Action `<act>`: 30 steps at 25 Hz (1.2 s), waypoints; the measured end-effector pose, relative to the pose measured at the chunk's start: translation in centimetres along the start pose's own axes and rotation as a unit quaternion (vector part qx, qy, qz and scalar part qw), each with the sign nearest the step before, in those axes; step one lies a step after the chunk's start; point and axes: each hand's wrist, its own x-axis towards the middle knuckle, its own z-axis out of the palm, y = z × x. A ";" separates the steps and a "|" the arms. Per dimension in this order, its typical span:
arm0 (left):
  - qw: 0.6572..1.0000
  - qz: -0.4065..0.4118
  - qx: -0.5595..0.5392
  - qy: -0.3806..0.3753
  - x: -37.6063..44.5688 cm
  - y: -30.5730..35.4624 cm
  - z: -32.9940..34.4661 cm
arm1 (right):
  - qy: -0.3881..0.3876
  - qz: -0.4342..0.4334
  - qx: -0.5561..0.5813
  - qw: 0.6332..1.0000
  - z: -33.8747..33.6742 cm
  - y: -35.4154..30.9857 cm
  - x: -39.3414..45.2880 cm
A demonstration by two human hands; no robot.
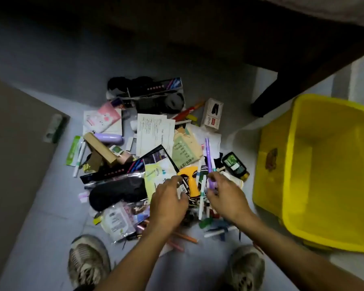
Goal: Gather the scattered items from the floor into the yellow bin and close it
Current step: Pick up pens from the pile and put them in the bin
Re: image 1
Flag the yellow plastic bin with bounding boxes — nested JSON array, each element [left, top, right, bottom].
[[252, 93, 364, 254]]

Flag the green black small bottle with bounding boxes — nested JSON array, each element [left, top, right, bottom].
[[221, 152, 250, 181]]

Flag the white marker pen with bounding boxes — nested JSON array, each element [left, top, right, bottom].
[[198, 174, 207, 220]]

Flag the person's right shoe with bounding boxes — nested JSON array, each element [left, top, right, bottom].
[[223, 245, 265, 291]]

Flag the beige green printed envelopes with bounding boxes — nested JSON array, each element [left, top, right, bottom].
[[171, 126, 204, 169]]

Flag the person's shoe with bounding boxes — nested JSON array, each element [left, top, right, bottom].
[[223, 245, 265, 291], [68, 234, 111, 290]]

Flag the green white sachet strip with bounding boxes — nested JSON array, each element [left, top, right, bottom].
[[66, 135, 81, 167]]

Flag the dark wooden bed frame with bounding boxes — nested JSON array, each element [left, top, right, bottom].
[[103, 0, 364, 118]]

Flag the person's right hand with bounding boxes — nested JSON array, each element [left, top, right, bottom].
[[206, 172, 256, 229]]

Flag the person's left hand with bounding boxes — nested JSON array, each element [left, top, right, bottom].
[[148, 175, 189, 238]]

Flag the white green pen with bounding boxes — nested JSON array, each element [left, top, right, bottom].
[[72, 141, 87, 178]]

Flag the purple pen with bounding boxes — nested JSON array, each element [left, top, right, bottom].
[[204, 137, 218, 190]]

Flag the person's left forearm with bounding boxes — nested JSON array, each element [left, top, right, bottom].
[[94, 226, 178, 291]]

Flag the white green label pouch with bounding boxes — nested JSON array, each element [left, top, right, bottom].
[[101, 202, 138, 243]]

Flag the orange red pen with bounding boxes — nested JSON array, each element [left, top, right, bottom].
[[172, 101, 205, 122]]

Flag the person's right forearm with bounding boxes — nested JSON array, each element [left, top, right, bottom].
[[235, 212, 364, 291]]

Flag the pink white bunny packet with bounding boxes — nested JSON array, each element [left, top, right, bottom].
[[83, 101, 123, 136]]

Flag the colourful magazine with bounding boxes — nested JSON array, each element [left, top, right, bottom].
[[138, 144, 180, 204]]

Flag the yellow handled white skipping rope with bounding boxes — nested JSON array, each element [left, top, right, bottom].
[[177, 166, 201, 198]]

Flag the person's left shoe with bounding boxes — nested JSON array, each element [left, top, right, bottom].
[[68, 234, 111, 290]]

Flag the brown cardboard photo frame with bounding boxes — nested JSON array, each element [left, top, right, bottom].
[[83, 132, 119, 173]]

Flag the white printed paper sheet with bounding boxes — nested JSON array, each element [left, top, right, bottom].
[[135, 113, 176, 158]]

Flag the pink pen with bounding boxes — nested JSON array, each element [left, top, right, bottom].
[[167, 238, 186, 253]]

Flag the lilac capsule device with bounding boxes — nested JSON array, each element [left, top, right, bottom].
[[94, 133, 124, 146]]

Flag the black sleep mask packet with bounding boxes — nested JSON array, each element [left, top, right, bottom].
[[126, 77, 186, 115], [80, 160, 148, 212], [106, 76, 154, 100]]

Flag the white stapler box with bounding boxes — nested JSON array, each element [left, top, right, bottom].
[[201, 98, 224, 130]]

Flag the green white small box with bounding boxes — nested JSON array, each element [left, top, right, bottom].
[[43, 113, 64, 144]]

